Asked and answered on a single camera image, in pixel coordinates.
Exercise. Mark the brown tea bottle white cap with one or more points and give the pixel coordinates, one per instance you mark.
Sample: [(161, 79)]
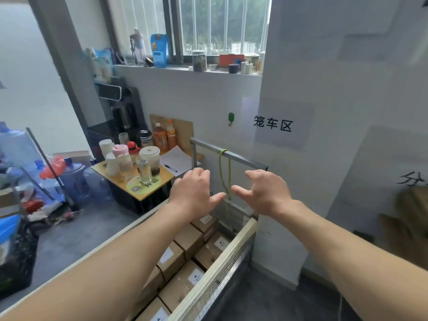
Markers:
[(160, 140)]

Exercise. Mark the clear glass jar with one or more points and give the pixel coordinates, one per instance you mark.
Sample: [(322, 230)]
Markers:
[(144, 172)]

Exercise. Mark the black pen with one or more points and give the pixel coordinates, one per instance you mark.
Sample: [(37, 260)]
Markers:
[(170, 168)]

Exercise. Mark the red lid bottle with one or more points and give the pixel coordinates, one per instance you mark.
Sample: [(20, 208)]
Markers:
[(133, 150)]

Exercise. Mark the heap of mixed rubbish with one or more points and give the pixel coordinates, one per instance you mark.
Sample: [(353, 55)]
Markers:
[(50, 213)]

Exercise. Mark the blue plastic box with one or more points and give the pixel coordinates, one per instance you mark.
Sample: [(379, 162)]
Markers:
[(8, 228)]

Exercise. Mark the blue water jug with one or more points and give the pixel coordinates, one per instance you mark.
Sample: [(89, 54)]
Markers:
[(98, 183), (75, 182)]

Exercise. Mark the dark mug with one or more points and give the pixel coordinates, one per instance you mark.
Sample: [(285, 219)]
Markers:
[(234, 69)]

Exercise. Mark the white small bottle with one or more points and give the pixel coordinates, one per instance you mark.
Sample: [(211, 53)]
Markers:
[(246, 68)]

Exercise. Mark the small dark round dish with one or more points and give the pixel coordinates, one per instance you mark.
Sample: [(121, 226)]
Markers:
[(149, 62)]

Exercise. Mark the person's right forearm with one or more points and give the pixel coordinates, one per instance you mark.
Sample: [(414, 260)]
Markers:
[(361, 260)]

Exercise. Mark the clear glass kettle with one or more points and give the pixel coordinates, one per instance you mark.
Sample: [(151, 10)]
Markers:
[(125, 59)]

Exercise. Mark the small yellow table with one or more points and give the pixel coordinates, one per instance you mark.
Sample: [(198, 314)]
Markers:
[(100, 168)]

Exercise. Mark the large pale blue jug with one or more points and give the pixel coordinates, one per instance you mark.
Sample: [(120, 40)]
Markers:
[(20, 147)]

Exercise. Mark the black lid steel flask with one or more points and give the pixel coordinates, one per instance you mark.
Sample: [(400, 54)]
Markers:
[(145, 138)]

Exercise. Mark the aluminium-framed window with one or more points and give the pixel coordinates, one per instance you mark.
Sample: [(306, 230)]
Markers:
[(217, 23)]

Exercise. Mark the black water dispenser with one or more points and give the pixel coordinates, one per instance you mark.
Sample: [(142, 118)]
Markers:
[(123, 110)]

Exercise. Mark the person's left hand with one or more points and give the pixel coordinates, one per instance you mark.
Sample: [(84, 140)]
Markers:
[(194, 197)]

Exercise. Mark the large labelled cardboard box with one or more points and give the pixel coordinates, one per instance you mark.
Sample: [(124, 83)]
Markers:
[(150, 312), (177, 290), (207, 257)]

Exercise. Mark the blue detergent bottle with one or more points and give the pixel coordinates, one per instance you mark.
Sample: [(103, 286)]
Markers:
[(159, 50)]

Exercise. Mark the green popsicle wall hook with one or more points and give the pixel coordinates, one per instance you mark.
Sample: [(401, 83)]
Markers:
[(231, 117)]

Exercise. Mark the person's right hand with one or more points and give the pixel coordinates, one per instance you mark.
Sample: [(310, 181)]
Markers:
[(271, 197)]

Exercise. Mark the grey wall socket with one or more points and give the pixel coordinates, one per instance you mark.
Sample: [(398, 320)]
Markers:
[(363, 236)]

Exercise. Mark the white lid drink cup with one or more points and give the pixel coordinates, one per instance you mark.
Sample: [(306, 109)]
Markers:
[(150, 157)]

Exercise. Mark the wall sign with black characters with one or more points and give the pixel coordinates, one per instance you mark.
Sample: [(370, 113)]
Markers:
[(272, 123)]

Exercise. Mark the black plastic crate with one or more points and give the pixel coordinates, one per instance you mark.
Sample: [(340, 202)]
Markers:
[(20, 264)]

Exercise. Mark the yellow-green round sticker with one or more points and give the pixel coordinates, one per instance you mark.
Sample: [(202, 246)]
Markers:
[(133, 188)]

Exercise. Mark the person's left forearm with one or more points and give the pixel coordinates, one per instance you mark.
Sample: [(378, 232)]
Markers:
[(93, 274)]

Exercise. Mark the cream tall bottle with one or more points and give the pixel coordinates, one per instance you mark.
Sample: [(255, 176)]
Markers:
[(260, 63)]

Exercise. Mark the red plastic object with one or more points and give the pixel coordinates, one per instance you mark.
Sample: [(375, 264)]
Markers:
[(53, 167)]

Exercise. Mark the dark lid glass jar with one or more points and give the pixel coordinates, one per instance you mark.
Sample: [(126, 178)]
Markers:
[(199, 61)]

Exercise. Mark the parcel with handwritten label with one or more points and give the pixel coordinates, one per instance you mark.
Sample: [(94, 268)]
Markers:
[(153, 287)]

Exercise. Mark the white plastic cup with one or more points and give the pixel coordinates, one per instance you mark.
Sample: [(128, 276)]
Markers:
[(112, 165)]

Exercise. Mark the white paper sheet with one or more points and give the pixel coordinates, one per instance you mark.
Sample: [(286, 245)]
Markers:
[(179, 158)]

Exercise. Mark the small parcel white label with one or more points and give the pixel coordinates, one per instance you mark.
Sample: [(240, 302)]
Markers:
[(209, 227)]

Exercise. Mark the orange drink bottle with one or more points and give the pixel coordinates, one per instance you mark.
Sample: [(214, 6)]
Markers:
[(171, 137)]

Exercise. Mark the parcel with long label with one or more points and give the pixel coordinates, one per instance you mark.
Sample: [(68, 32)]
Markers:
[(174, 264)]

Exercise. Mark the pale blue plastic bag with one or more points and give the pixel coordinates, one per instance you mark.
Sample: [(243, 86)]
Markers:
[(102, 65)]

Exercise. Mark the pink lid clear tumbler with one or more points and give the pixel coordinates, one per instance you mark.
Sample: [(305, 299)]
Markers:
[(122, 160)]

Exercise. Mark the pile of parcels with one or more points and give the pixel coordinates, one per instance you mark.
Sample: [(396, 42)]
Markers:
[(411, 223)]

